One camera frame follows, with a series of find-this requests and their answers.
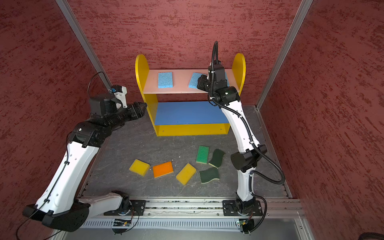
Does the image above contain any green yellow scrub sponge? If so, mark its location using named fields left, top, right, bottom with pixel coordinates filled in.
left=196, top=146, right=210, bottom=164

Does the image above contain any dark green curved sponge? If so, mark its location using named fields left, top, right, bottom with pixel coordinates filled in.
left=199, top=167, right=220, bottom=184
left=209, top=149, right=226, bottom=169

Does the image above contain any aluminium corner frame post left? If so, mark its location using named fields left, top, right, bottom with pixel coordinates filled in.
left=55, top=0, right=112, bottom=89

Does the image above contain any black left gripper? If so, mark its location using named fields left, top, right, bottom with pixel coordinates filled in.
left=106, top=101, right=147, bottom=131

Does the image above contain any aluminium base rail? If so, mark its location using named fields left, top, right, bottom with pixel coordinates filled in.
left=55, top=198, right=315, bottom=240

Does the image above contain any aluminium corner frame post right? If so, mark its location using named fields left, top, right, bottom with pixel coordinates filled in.
left=256, top=0, right=313, bottom=112

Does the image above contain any aluminium corner frame post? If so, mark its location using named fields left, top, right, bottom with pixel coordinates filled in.
left=55, top=0, right=112, bottom=89
left=256, top=0, right=313, bottom=112

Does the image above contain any dark green curved sponge upper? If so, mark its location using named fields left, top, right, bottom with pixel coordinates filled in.
left=209, top=149, right=226, bottom=169

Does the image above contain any dark green curved sponge lower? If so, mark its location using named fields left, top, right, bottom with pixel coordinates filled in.
left=199, top=167, right=220, bottom=184

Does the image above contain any orange sponge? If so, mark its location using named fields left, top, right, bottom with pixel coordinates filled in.
left=153, top=162, right=174, bottom=179

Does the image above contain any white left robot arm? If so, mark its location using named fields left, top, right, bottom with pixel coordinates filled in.
left=23, top=102, right=147, bottom=232

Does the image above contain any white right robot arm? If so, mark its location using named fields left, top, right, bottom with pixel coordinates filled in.
left=197, top=75, right=286, bottom=215

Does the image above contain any yellow wooden shelf unit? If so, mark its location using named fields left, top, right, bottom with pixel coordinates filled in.
left=135, top=55, right=230, bottom=137

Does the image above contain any blue sponge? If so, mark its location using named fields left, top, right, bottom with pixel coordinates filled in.
left=158, top=72, right=173, bottom=89
left=188, top=73, right=204, bottom=89
left=225, top=72, right=230, bottom=87

